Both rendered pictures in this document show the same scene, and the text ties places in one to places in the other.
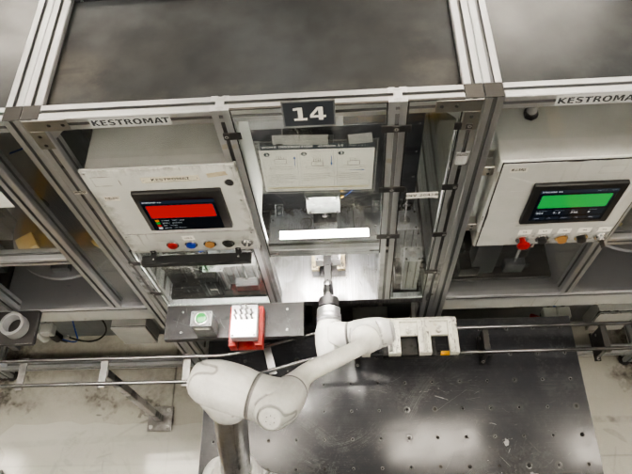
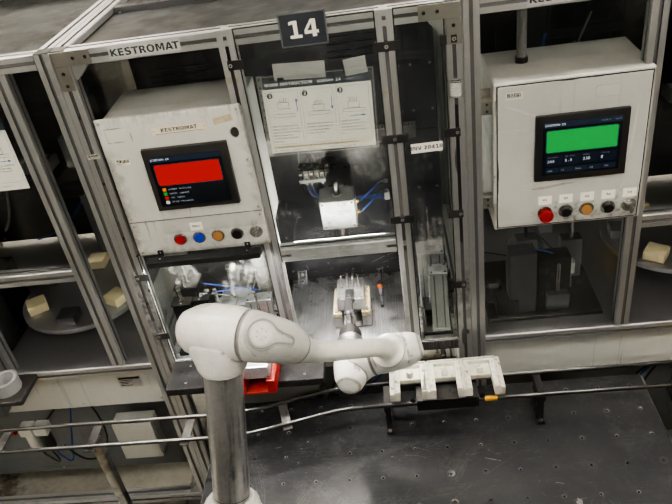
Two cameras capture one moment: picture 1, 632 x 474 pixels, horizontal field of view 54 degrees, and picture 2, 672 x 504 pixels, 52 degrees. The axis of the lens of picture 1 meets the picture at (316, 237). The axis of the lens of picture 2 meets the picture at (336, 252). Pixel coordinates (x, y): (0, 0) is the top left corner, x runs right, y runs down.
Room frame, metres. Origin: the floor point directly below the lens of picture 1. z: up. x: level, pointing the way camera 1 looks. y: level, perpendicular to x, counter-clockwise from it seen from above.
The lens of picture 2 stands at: (-0.83, -0.03, 2.50)
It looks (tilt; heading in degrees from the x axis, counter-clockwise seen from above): 33 degrees down; 1
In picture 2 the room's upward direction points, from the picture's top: 9 degrees counter-clockwise
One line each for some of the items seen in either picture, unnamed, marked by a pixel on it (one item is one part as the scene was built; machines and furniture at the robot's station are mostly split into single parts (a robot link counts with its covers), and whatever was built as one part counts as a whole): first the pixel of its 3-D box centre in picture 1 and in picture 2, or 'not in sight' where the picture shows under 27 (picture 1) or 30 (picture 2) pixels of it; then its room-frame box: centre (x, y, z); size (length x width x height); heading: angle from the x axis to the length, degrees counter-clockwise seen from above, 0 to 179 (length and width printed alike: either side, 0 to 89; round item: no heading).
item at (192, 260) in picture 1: (196, 257); (203, 254); (0.98, 0.40, 1.37); 0.36 x 0.04 x 0.04; 84
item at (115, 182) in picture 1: (181, 181); (194, 167); (1.11, 0.38, 1.60); 0.42 x 0.29 x 0.46; 84
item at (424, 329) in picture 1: (408, 339); (445, 384); (0.79, -0.30, 0.84); 0.36 x 0.14 x 0.10; 84
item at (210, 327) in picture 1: (204, 322); not in sight; (0.92, 0.46, 0.97); 0.08 x 0.08 x 0.12; 84
